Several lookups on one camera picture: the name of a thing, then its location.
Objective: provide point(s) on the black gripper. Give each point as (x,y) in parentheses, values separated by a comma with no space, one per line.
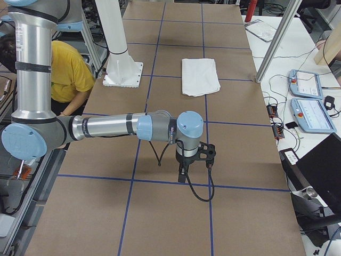
(185,161)

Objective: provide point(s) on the white long-sleeve printed shirt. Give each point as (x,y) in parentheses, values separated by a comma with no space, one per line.
(199,77)

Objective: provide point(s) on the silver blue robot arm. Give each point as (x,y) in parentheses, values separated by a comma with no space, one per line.
(35,129)

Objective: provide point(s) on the black laptop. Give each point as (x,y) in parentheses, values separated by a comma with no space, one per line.
(321,168)

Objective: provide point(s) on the lower blue teach pendant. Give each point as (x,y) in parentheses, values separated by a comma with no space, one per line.
(311,116)

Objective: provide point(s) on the blue teach pendant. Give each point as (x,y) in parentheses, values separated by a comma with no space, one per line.
(311,116)
(305,84)

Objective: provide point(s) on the person in yellow shirt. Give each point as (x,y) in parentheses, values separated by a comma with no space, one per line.
(71,80)

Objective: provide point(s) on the upper blue teach pendant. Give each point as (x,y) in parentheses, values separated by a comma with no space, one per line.
(305,84)

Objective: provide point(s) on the orange device on floor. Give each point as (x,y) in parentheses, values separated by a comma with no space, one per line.
(25,171)

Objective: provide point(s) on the red fire extinguisher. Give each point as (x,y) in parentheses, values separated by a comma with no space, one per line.
(250,10)

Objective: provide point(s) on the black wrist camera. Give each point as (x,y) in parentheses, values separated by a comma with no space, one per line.
(206,152)

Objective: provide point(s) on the white central column pedestal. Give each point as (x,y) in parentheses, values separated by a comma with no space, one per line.
(121,70)

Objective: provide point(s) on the aluminium frame post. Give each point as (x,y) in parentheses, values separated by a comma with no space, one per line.
(278,36)

